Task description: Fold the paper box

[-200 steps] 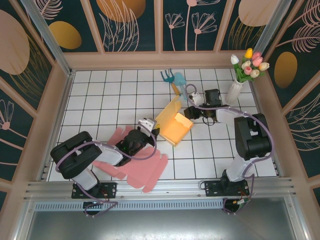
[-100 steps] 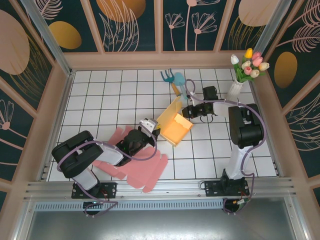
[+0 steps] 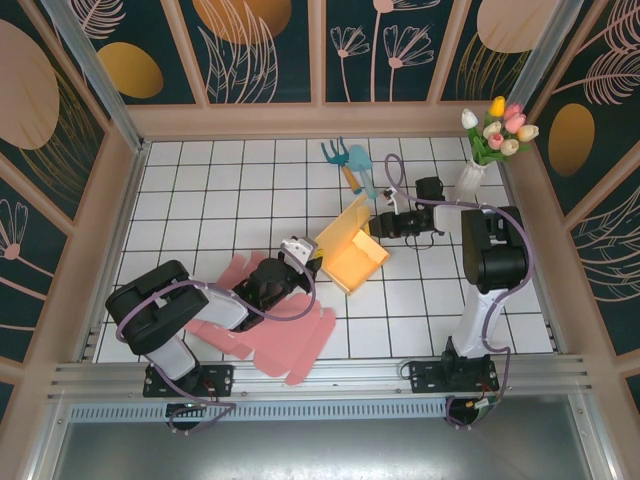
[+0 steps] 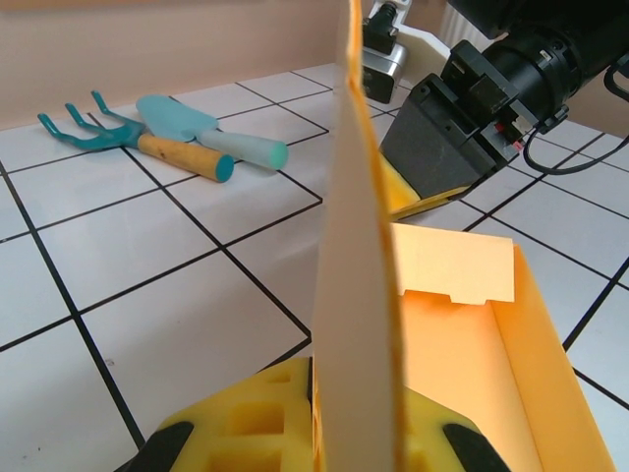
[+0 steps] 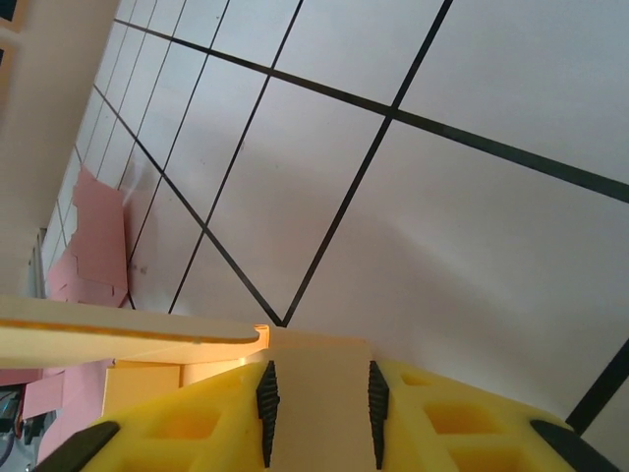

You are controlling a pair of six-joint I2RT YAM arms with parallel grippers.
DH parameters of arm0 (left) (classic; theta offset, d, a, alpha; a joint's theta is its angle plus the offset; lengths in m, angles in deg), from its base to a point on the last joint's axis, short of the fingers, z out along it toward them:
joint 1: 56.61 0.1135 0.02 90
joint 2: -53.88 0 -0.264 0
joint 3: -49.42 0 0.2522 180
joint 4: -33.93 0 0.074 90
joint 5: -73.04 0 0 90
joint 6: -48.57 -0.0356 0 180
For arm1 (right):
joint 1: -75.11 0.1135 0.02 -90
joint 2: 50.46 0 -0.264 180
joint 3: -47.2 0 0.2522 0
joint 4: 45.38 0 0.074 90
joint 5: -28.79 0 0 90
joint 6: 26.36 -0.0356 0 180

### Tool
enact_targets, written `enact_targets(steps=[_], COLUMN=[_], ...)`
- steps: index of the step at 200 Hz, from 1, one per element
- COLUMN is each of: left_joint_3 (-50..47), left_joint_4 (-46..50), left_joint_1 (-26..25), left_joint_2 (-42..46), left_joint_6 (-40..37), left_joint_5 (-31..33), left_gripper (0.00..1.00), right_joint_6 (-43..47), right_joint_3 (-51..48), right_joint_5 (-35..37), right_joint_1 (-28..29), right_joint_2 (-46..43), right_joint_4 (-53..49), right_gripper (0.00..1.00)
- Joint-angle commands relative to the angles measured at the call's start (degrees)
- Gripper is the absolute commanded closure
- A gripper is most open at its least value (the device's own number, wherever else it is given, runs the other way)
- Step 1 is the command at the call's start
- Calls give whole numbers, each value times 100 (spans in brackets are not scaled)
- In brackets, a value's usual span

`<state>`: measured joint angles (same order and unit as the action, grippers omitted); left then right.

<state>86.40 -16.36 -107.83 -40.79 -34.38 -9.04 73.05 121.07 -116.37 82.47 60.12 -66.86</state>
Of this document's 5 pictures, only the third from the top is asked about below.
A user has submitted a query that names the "pink paper box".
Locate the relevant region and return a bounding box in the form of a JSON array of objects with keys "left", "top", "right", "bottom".
[{"left": 187, "top": 251, "right": 337, "bottom": 387}]

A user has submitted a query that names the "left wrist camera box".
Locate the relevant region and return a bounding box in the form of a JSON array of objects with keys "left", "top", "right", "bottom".
[{"left": 279, "top": 235, "right": 319, "bottom": 262}]

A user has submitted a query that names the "yellow paper box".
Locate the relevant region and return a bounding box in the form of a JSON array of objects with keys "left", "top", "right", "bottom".
[{"left": 314, "top": 194, "right": 391, "bottom": 299}]

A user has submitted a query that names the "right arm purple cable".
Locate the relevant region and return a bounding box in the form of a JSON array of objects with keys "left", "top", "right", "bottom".
[{"left": 384, "top": 153, "right": 532, "bottom": 431}]

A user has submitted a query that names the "light blue trowel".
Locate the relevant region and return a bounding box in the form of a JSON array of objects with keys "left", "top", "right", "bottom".
[{"left": 348, "top": 144, "right": 380, "bottom": 201}]

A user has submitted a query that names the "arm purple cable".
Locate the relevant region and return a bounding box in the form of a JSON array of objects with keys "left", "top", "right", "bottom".
[
  {"left": 115, "top": 252, "right": 317, "bottom": 434},
  {"left": 384, "top": 153, "right": 532, "bottom": 431}
]

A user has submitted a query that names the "aluminium side rail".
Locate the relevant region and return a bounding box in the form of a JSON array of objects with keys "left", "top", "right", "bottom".
[
  {"left": 492, "top": 142, "right": 569, "bottom": 354},
  {"left": 74, "top": 141, "right": 152, "bottom": 362}
]

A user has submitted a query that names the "grey metal sheet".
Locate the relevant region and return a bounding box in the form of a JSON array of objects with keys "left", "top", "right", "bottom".
[{"left": 29, "top": 419, "right": 616, "bottom": 480}]

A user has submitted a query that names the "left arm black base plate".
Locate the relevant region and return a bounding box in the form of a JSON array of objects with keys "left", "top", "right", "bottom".
[{"left": 143, "top": 363, "right": 236, "bottom": 399}]

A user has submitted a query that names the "white ribbed vase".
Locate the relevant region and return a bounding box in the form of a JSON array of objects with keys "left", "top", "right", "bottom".
[{"left": 449, "top": 160, "right": 489, "bottom": 207}]

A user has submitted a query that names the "aluminium corner post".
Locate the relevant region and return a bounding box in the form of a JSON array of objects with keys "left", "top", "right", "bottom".
[
  {"left": 42, "top": 0, "right": 151, "bottom": 151},
  {"left": 504, "top": 0, "right": 584, "bottom": 109}
]

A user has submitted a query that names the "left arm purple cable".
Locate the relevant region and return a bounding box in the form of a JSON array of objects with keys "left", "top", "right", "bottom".
[{"left": 115, "top": 252, "right": 317, "bottom": 434}]

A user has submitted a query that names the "slotted grey cable duct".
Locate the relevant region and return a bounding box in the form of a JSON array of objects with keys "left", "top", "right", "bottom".
[{"left": 67, "top": 399, "right": 576, "bottom": 424}]

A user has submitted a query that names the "teal rake with wooden handle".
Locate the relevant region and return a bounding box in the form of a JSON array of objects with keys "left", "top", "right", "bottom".
[{"left": 320, "top": 137, "right": 364, "bottom": 196}]

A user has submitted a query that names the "tulip bouquet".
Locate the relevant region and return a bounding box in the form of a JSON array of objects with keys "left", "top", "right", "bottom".
[{"left": 459, "top": 95, "right": 541, "bottom": 167}]

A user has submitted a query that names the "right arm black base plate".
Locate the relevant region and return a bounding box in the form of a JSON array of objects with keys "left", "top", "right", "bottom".
[{"left": 408, "top": 359, "right": 501, "bottom": 394}]

